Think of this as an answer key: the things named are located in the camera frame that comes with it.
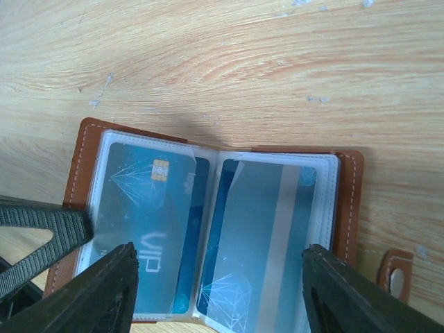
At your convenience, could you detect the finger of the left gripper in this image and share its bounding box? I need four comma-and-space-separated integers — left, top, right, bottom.
1, 196, 93, 299

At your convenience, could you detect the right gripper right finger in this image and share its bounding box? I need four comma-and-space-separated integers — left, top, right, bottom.
302, 244, 443, 332

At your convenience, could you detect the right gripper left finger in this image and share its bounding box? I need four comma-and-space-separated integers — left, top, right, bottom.
1, 242, 139, 332

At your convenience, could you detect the blue VIP card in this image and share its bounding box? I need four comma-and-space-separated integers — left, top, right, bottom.
89, 142, 196, 314

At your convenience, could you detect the brown leather card holder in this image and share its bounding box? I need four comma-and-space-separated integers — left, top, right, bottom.
43, 117, 416, 329

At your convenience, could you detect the blue card magnetic stripe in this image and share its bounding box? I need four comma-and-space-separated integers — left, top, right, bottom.
197, 159, 318, 332

